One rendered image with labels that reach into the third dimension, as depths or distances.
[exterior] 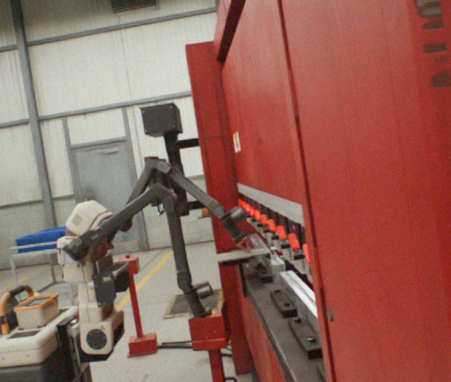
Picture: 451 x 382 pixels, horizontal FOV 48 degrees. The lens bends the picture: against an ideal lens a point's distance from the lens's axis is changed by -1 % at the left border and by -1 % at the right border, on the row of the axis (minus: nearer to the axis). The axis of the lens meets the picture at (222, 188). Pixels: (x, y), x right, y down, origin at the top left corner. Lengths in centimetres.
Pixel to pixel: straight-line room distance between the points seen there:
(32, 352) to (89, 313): 30
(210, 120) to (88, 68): 697
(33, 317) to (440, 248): 256
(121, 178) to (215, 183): 656
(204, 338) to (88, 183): 796
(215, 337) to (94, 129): 806
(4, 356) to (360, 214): 243
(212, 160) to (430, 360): 323
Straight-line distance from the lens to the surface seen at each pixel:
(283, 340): 173
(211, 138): 344
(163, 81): 983
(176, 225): 226
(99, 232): 231
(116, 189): 994
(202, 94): 347
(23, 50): 1059
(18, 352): 260
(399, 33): 21
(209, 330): 234
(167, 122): 360
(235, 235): 257
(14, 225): 1085
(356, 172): 29
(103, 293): 251
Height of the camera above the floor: 148
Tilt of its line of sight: 3 degrees down
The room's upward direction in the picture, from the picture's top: 9 degrees counter-clockwise
